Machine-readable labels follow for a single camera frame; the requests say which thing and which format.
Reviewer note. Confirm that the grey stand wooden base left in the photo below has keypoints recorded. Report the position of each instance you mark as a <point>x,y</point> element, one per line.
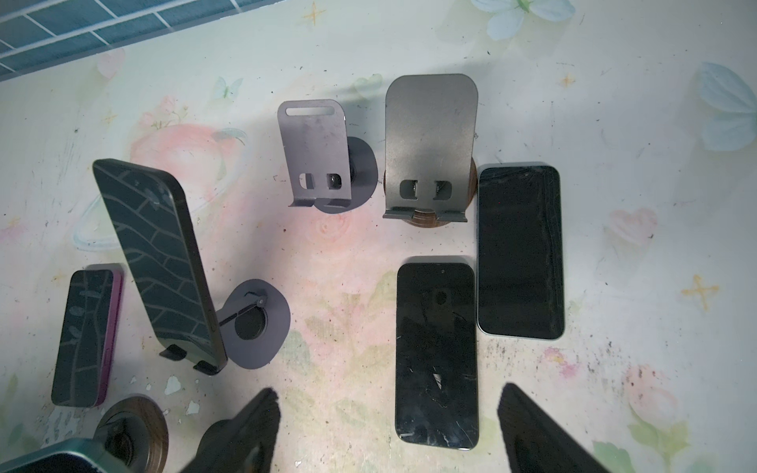
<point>135,431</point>

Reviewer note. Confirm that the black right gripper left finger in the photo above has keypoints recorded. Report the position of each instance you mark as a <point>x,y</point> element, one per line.
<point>245,443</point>

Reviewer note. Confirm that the grey stand rear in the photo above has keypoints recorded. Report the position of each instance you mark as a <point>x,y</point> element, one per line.
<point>328,169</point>

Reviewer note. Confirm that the grey stand centre right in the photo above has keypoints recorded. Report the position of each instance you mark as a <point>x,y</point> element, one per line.
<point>249,330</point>

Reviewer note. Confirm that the grey stand wooden base right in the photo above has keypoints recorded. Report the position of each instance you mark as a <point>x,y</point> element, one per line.
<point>430,131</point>

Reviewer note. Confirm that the teal edged black phone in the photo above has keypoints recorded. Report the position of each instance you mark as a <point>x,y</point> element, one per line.
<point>520,276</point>

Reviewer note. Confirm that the grey stand wooden base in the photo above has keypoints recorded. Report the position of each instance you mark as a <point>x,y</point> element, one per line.
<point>135,431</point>
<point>430,131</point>

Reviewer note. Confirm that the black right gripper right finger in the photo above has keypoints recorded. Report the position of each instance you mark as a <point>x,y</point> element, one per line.
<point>534,441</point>

